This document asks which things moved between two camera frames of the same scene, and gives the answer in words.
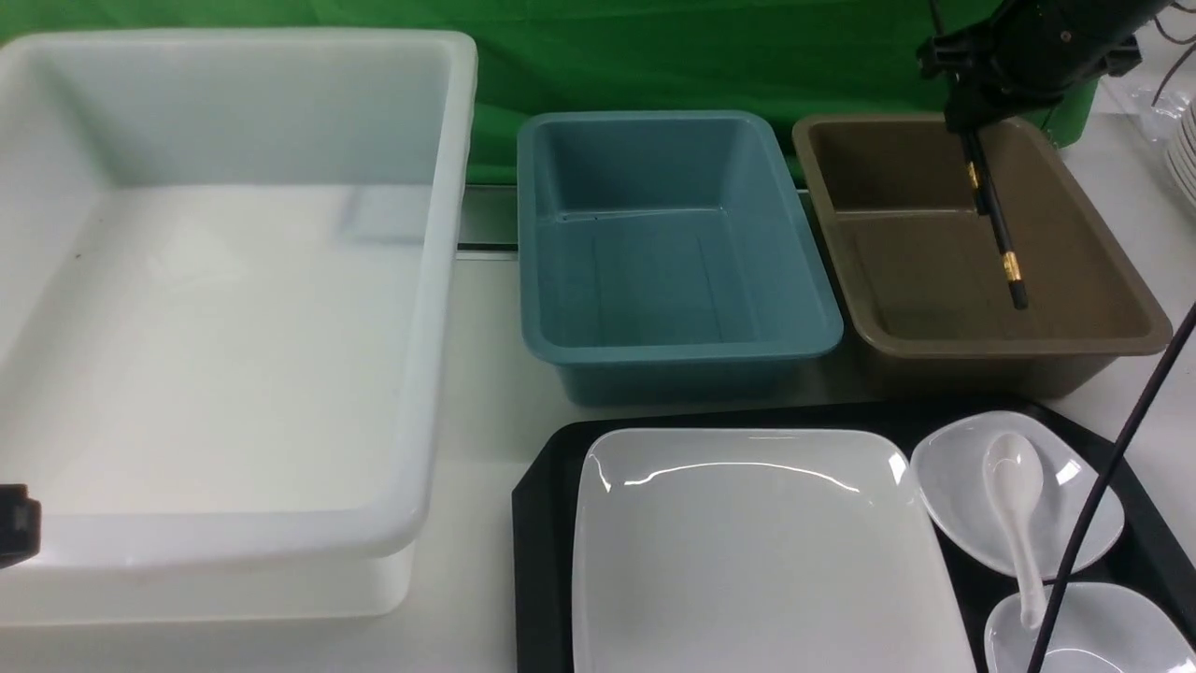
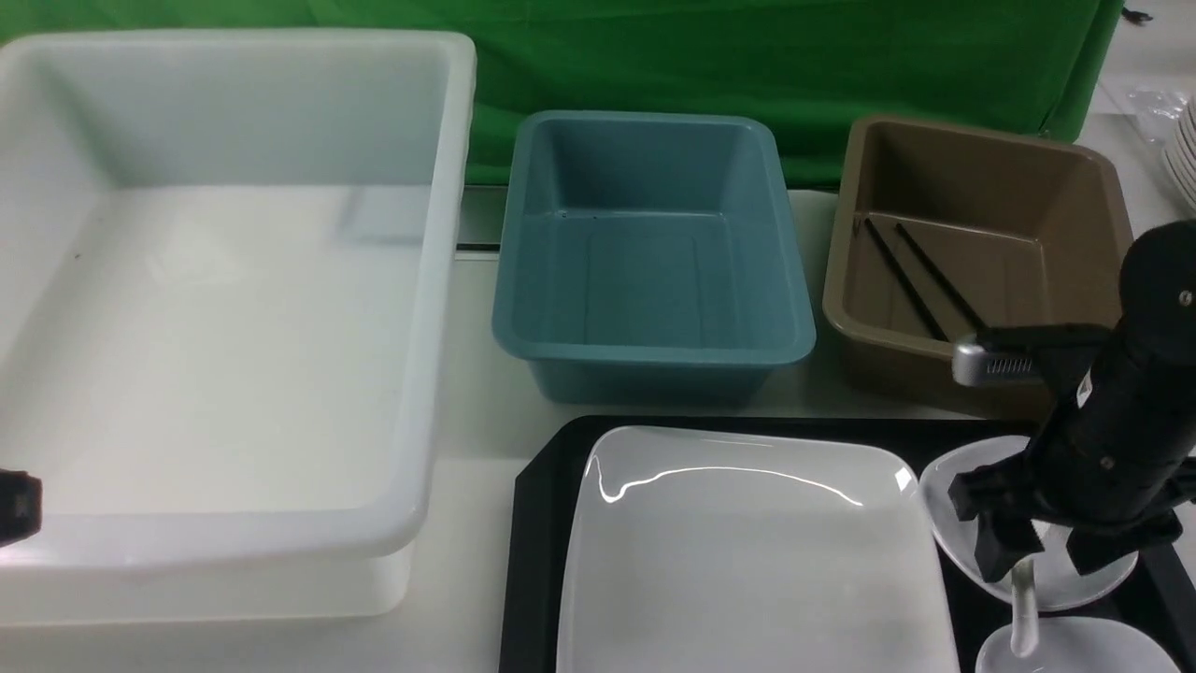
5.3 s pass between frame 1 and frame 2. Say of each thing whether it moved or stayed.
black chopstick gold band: moved
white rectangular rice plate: stayed
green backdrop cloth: stayed
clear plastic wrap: stayed
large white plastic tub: stayed
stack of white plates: stayed
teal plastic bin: stayed
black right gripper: moved
